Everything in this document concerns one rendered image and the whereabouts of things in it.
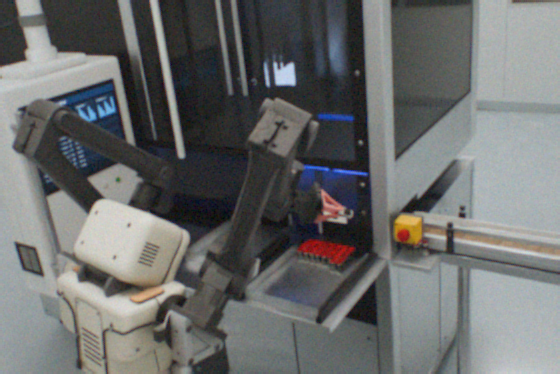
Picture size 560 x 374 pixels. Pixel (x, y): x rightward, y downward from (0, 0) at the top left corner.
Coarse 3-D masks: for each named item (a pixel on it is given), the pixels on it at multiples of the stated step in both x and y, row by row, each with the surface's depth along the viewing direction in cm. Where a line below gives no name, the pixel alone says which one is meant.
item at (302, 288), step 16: (288, 256) 204; (272, 272) 196; (288, 272) 196; (304, 272) 195; (320, 272) 194; (352, 272) 188; (256, 288) 189; (272, 288) 188; (288, 288) 188; (304, 288) 187; (320, 288) 186; (336, 288) 179; (272, 304) 180; (288, 304) 176; (304, 304) 173; (320, 304) 172
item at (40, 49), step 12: (24, 0) 193; (36, 0) 195; (24, 12) 195; (36, 12) 196; (12, 24) 197; (24, 24) 196; (36, 24) 196; (36, 36) 198; (48, 36) 201; (36, 48) 199; (48, 48) 200; (36, 60) 199; (48, 60) 200
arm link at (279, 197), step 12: (264, 108) 111; (312, 120) 111; (312, 132) 110; (300, 144) 113; (288, 168) 125; (276, 180) 128; (288, 180) 134; (276, 192) 133; (288, 192) 140; (276, 204) 138; (276, 216) 142
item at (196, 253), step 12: (216, 228) 224; (228, 228) 230; (264, 228) 228; (276, 228) 227; (288, 228) 219; (204, 240) 219; (264, 240) 219; (276, 240) 213; (192, 252) 214; (204, 252) 215; (252, 252) 211; (264, 252) 207
